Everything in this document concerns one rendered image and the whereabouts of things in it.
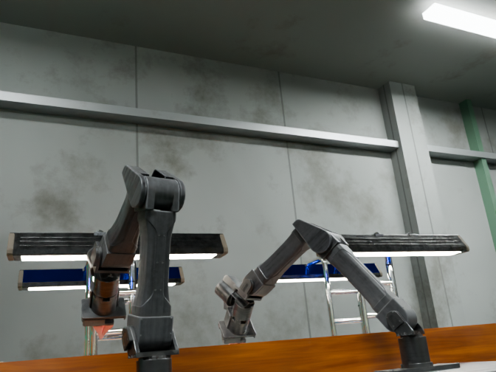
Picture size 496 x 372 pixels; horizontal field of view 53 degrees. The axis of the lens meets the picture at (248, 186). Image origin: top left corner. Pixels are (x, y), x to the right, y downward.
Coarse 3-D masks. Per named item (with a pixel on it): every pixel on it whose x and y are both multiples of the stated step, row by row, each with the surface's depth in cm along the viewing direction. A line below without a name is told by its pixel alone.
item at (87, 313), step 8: (96, 296) 115; (88, 304) 119; (96, 304) 116; (104, 304) 115; (112, 304) 117; (120, 304) 121; (88, 312) 117; (96, 312) 117; (104, 312) 117; (112, 312) 118; (120, 312) 119
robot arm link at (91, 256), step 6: (96, 246) 119; (90, 252) 120; (96, 252) 109; (102, 252) 110; (90, 258) 119; (96, 258) 109; (90, 264) 118; (96, 264) 110; (90, 270) 118; (96, 270) 111; (102, 270) 111; (108, 270) 112; (114, 270) 113; (120, 270) 114; (126, 270) 115
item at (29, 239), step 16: (16, 240) 135; (32, 240) 136; (48, 240) 138; (64, 240) 139; (80, 240) 141; (96, 240) 142; (176, 240) 151; (192, 240) 153; (208, 240) 155; (224, 240) 156; (16, 256) 133
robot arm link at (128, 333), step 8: (128, 328) 89; (128, 336) 88; (128, 344) 88; (136, 344) 87; (176, 344) 91; (128, 352) 89; (136, 352) 86; (144, 352) 87; (152, 352) 87; (160, 352) 88; (168, 352) 89; (176, 352) 90
